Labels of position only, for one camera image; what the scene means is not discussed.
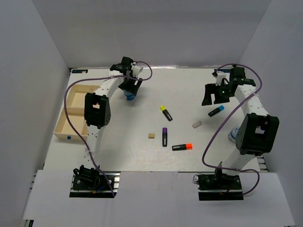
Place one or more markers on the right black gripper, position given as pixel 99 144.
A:
pixel 212 89

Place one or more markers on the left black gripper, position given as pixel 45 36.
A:
pixel 132 88

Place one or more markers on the blue slime jar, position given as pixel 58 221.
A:
pixel 233 134
pixel 129 95

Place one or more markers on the blue cap highlighter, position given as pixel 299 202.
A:
pixel 216 111

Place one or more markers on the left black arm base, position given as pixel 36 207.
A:
pixel 90 183

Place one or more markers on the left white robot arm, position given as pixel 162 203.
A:
pixel 97 113

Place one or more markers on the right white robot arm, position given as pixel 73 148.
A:
pixel 258 130

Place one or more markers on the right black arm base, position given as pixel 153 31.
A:
pixel 215 189

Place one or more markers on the grey white eraser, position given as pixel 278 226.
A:
pixel 197 124

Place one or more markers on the yellow cap highlighter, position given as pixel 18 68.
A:
pixel 166 113

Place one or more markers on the small tan eraser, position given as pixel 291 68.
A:
pixel 151 136

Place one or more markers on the purple cap highlighter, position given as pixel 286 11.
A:
pixel 164 137

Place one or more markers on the orange cap highlighter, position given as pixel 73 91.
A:
pixel 180 147

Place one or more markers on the wooden compartment tray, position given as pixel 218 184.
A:
pixel 75 108

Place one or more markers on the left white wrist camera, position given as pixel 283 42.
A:
pixel 135 71

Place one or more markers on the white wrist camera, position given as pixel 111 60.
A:
pixel 220 78
pixel 135 71

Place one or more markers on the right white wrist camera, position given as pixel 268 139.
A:
pixel 220 78

